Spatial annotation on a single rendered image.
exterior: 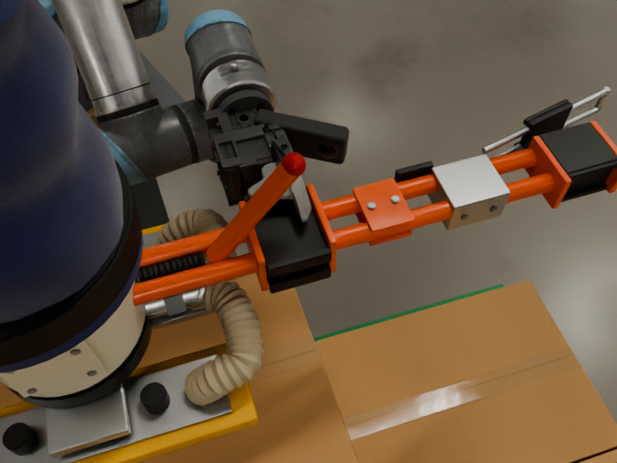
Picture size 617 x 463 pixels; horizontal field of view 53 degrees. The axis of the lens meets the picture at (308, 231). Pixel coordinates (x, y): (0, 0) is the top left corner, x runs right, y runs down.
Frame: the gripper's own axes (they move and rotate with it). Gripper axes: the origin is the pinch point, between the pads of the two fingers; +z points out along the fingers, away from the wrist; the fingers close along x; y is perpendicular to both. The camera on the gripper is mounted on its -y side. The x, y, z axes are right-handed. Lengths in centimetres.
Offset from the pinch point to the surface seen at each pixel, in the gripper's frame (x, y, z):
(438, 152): -124, -86, -103
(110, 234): 15.2, 18.1, 5.7
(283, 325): -29.7, 2.6, -4.4
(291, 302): -29.7, 0.3, -7.8
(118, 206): 15.5, 17.1, 3.3
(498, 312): -70, -49, -12
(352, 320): -124, -29, -45
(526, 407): -70, -44, 9
